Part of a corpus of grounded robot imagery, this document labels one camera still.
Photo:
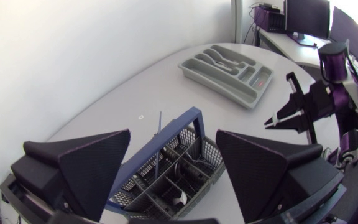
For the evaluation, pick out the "white desk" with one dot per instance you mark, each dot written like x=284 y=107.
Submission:
x=294 y=46

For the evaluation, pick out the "pale plastic fork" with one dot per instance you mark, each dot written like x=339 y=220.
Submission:
x=227 y=63

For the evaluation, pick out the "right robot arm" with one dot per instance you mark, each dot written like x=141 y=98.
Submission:
x=350 y=93

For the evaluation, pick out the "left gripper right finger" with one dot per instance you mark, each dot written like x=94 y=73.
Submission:
x=253 y=174

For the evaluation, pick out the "steel fork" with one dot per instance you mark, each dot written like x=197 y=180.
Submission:
x=197 y=161

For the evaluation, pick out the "grey cutlery basket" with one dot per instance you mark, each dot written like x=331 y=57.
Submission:
x=169 y=183

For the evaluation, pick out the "grey cutlery tray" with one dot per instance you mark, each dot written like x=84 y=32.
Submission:
x=225 y=82

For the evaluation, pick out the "dark computer screen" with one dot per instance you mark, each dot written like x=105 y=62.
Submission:
x=308 y=17
x=354 y=40

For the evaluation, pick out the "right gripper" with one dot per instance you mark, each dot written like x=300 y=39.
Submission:
x=320 y=101

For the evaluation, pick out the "pale plastic knife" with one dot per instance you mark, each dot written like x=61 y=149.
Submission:
x=286 y=118

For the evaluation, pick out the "black box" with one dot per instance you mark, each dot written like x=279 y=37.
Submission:
x=269 y=19

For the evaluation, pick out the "pale plastic spoon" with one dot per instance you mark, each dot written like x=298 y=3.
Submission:
x=181 y=198

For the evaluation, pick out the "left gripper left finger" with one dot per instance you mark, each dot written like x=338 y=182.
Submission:
x=92 y=168

